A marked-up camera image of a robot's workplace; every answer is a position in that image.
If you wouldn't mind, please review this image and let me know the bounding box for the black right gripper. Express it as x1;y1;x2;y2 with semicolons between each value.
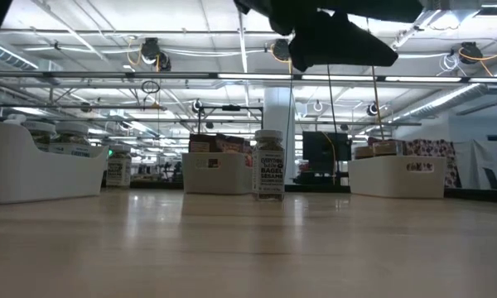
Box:
233;0;425;73

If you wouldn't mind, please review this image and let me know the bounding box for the brown orange spice packet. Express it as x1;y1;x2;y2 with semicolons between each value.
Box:
215;134;246;156
188;132;219;155
242;140;255;168

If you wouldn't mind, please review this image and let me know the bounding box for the white plastic storage bin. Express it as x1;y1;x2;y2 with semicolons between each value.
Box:
0;114;109;207
181;150;254;196
347;155;447;199

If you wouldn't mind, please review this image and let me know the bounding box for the white building column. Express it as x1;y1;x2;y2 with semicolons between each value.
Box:
263;85;297;185

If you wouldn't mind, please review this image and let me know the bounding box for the black monitor screen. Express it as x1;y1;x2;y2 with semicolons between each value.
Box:
302;131;353;186

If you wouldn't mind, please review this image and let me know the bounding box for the floral patterned cloth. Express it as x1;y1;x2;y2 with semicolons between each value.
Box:
366;137;461;189

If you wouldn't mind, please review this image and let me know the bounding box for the white cloth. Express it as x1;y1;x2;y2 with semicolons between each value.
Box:
453;139;497;190

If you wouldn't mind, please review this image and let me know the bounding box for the grey office chair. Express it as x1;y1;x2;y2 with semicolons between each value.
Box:
481;166;497;190

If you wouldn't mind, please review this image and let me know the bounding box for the black ceiling cable reel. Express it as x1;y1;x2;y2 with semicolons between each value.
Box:
139;36;172;73
458;41;485;65
272;38;293;62

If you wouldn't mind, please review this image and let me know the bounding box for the black hanging power cable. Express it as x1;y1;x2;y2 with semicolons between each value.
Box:
326;64;340;185

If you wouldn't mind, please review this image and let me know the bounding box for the thin black hanging cable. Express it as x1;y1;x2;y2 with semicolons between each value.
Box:
284;57;295;183

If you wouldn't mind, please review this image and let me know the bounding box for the yellow hanging cable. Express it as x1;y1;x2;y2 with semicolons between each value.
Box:
370;65;386;142

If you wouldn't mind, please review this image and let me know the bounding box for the silver air duct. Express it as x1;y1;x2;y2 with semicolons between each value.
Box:
391;68;497;122
0;43;64;74

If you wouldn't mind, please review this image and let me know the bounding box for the metal ceiling rail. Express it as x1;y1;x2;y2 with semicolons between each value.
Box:
0;70;497;84

